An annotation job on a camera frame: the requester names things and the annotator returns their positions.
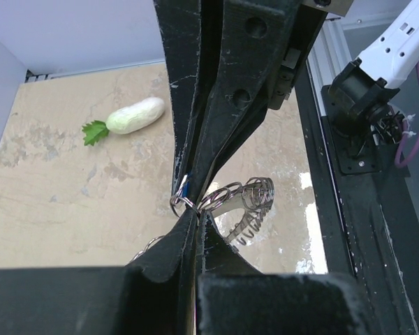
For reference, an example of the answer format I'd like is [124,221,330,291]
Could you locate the metal disc with keyrings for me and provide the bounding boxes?
[131,176,276,262]

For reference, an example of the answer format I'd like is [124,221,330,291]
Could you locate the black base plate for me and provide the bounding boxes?
[295,68,419,334]

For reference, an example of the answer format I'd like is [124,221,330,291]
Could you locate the white toy vegetable green leaves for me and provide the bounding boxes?
[82,97,166,146]

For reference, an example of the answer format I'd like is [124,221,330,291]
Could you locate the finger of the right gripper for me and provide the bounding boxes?
[154,0,223,195]

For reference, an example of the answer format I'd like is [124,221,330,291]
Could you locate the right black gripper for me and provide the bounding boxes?
[188,0,353,204]

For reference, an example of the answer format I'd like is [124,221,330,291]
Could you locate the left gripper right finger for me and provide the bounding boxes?
[196,212,370,334]

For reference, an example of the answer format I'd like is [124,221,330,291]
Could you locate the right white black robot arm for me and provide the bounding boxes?
[154,1,419,207]

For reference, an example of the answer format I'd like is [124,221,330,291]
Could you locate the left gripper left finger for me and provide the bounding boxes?
[0,209,198,334]

